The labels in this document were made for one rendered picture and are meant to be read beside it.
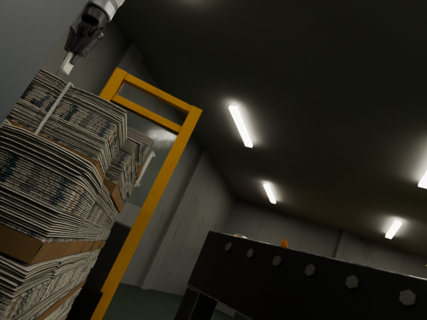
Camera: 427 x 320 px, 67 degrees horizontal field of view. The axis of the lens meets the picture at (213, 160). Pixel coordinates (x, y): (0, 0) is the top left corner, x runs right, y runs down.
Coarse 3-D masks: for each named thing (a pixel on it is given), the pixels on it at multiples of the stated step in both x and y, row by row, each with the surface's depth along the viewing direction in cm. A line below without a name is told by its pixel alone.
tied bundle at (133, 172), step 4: (136, 164) 156; (136, 168) 166; (132, 172) 159; (136, 172) 175; (128, 176) 155; (132, 176) 168; (128, 180) 163; (132, 180) 180; (128, 184) 174; (124, 188) 155; (120, 192) 151; (124, 192) 166; (124, 196) 175
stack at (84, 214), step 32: (0, 128) 68; (0, 160) 63; (32, 160) 64; (64, 160) 66; (0, 192) 62; (32, 192) 63; (64, 192) 64; (96, 192) 91; (32, 224) 62; (64, 224) 72; (96, 224) 124; (0, 256) 59; (64, 256) 96; (0, 288) 58; (32, 288) 70; (64, 288) 122
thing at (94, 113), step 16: (80, 96) 99; (96, 96) 100; (64, 112) 96; (80, 112) 98; (96, 112) 99; (112, 112) 100; (64, 128) 95; (80, 128) 96; (96, 128) 98; (112, 128) 99; (64, 144) 94; (80, 144) 95; (96, 144) 96; (112, 144) 109; (112, 160) 124
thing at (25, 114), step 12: (48, 72) 98; (36, 84) 97; (48, 84) 97; (24, 96) 95; (36, 96) 96; (48, 96) 96; (24, 108) 94; (36, 108) 94; (12, 120) 92; (24, 120) 93
